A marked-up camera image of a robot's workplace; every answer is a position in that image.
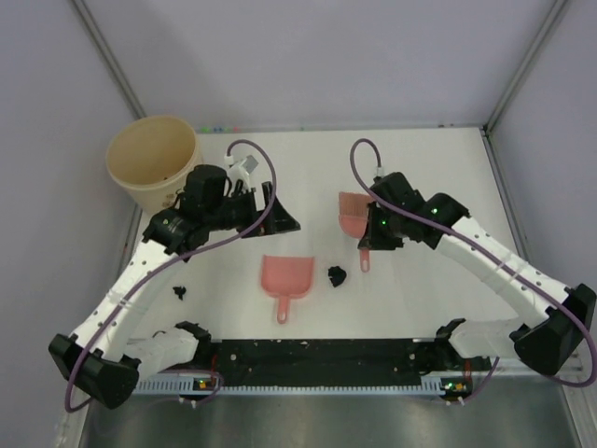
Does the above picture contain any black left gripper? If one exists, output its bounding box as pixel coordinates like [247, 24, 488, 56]
[204, 182, 299, 238]

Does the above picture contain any pink hand brush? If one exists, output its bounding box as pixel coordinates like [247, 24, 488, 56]
[337, 190, 375, 273]

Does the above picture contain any pink dustpan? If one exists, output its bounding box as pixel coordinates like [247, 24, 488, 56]
[260, 255, 315, 325]

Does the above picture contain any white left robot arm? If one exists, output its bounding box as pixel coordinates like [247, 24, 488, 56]
[49, 164, 300, 410]

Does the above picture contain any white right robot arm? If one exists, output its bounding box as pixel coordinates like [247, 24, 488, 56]
[360, 173, 596, 376]

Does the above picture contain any black paper scrap centre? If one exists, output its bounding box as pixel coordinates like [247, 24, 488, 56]
[327, 266, 348, 288]

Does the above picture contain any black paper scrap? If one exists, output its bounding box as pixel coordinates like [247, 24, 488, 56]
[327, 266, 348, 288]
[173, 286, 187, 301]

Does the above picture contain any black paper scrap left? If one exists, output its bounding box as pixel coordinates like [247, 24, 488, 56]
[173, 286, 187, 301]

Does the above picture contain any beige capybara bucket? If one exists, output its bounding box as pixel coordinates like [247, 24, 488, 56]
[105, 115, 202, 216]

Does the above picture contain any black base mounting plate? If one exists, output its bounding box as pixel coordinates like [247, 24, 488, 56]
[173, 337, 475, 386]

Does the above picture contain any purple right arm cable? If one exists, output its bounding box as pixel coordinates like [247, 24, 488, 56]
[349, 137, 595, 388]

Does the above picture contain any grey slotted cable duct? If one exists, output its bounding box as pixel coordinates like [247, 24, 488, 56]
[132, 374, 471, 398]

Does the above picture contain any right aluminium frame post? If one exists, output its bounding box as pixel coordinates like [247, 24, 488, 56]
[483, 0, 573, 136]

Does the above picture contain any aluminium frame post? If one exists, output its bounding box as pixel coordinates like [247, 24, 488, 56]
[67, 0, 146, 119]
[483, 0, 573, 136]

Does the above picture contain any left aluminium frame post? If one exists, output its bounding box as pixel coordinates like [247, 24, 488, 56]
[67, 0, 146, 119]

